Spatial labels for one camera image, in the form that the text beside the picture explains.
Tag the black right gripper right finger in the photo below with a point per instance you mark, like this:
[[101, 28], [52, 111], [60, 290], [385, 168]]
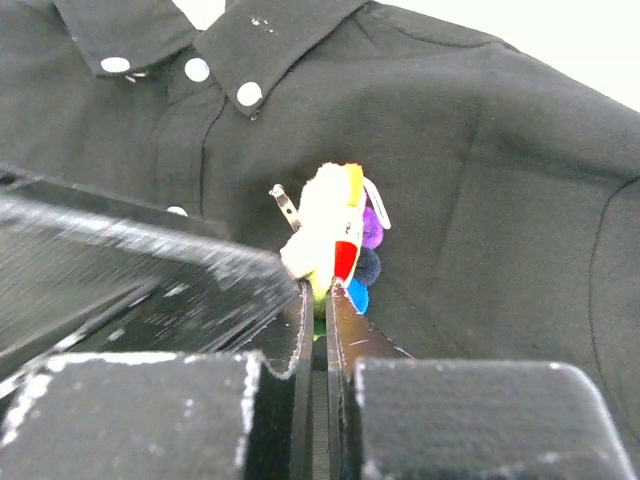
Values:
[[350, 335]]

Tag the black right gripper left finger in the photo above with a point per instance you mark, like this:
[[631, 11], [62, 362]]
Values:
[[138, 344]]

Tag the colourful flower plush brooch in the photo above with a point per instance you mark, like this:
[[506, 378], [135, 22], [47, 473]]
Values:
[[337, 225]]

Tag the black button-up shirt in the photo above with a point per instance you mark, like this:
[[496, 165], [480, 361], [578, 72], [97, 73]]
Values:
[[513, 190]]

